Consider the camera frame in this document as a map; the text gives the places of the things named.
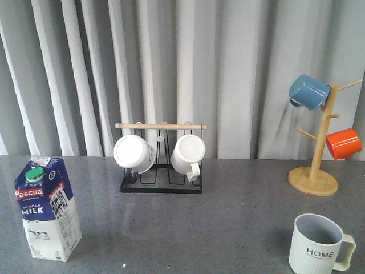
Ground blue white milk carton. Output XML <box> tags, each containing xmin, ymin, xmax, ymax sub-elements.
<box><xmin>14</xmin><ymin>156</ymin><xmax>82</xmax><ymax>262</ymax></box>

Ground white HOME mug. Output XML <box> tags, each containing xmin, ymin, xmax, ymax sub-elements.
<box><xmin>289</xmin><ymin>213</ymin><xmax>356</xmax><ymax>273</ymax></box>

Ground ribbed white hanging mug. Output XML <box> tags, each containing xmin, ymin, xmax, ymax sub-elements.
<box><xmin>171</xmin><ymin>134</ymin><xmax>206</xmax><ymax>182</ymax></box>

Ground smooth white hanging mug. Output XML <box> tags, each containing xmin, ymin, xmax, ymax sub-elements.
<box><xmin>113</xmin><ymin>134</ymin><xmax>156</xmax><ymax>174</ymax></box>

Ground blue mug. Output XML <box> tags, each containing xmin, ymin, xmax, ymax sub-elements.
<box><xmin>289</xmin><ymin>74</ymin><xmax>330</xmax><ymax>111</ymax></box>

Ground grey pleated curtain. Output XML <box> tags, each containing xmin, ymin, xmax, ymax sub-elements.
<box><xmin>1</xmin><ymin>1</ymin><xmax>364</xmax><ymax>159</ymax></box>

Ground wooden mug tree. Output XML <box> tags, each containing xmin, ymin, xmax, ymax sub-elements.
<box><xmin>287</xmin><ymin>79</ymin><xmax>363</xmax><ymax>196</ymax></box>

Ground orange mug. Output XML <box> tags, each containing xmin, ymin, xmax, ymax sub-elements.
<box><xmin>326</xmin><ymin>128</ymin><xmax>362</xmax><ymax>160</ymax></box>

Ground black wire mug rack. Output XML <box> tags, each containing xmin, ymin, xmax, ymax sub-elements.
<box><xmin>115</xmin><ymin>122</ymin><xmax>207</xmax><ymax>194</ymax></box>

